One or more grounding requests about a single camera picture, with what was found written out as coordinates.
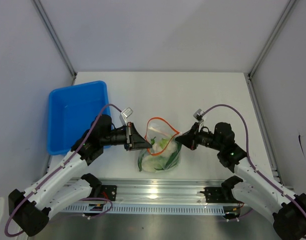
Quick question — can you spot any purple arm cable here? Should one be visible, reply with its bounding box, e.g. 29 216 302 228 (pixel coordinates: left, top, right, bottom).
4 103 125 237
201 104 306 238

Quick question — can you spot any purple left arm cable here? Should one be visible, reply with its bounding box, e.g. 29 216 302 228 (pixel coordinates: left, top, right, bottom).
4 103 125 237

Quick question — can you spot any aluminium frame post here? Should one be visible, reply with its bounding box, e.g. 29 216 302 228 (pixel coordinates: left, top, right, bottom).
31 0 77 86
244 0 299 184

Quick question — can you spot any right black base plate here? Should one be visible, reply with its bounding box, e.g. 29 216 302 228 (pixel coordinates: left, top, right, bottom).
200 186 239 204

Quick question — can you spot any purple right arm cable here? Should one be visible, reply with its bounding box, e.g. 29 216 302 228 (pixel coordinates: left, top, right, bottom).
201 104 306 238

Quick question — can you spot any right aluminium frame post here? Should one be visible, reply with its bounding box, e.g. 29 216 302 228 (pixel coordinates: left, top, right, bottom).
244 0 299 184

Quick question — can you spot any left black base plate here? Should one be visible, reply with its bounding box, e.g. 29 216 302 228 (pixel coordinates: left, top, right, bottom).
100 185 117 202

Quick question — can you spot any aluminium mounting rail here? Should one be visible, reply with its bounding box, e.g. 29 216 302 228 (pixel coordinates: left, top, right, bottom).
26 178 293 207

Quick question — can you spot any left aluminium frame post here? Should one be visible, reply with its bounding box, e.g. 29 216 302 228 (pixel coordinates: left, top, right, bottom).
31 0 77 86

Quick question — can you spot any green onion stalk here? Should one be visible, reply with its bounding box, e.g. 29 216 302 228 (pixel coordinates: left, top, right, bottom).
155 147 181 171

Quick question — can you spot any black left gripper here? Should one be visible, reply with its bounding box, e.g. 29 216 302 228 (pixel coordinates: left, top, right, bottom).
101 121 152 151

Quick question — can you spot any green lettuce leaf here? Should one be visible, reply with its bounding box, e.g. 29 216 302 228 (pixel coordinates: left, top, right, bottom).
137 150 168 173

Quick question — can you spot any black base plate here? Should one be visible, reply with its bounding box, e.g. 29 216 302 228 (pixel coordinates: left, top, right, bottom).
100 185 117 202
200 186 239 204

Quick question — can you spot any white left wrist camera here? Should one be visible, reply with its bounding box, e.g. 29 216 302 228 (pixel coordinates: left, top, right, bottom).
119 107 133 125

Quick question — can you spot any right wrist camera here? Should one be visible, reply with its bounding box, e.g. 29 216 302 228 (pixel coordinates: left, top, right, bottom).
193 109 204 125

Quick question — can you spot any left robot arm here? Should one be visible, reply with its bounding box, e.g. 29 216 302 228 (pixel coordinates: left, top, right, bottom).
6 114 152 237

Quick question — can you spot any blue plastic bin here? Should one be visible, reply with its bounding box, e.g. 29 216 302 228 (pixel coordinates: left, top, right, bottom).
47 80 109 156

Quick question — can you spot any clear zip top bag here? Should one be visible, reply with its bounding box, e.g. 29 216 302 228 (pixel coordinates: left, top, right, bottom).
137 117 182 174

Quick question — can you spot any green chili pepper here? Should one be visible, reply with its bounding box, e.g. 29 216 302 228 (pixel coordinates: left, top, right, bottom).
150 136 156 145

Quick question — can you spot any white slotted cable duct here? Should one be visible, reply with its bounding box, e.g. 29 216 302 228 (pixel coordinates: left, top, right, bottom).
62 203 225 216

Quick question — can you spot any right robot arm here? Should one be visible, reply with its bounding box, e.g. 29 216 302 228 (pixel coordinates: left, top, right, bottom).
175 122 306 240

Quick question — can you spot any white cauliflower with leaves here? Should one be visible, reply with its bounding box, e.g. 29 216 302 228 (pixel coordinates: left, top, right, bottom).
151 138 178 158

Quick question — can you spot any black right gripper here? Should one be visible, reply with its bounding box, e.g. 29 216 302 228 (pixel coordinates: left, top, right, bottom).
175 122 223 152

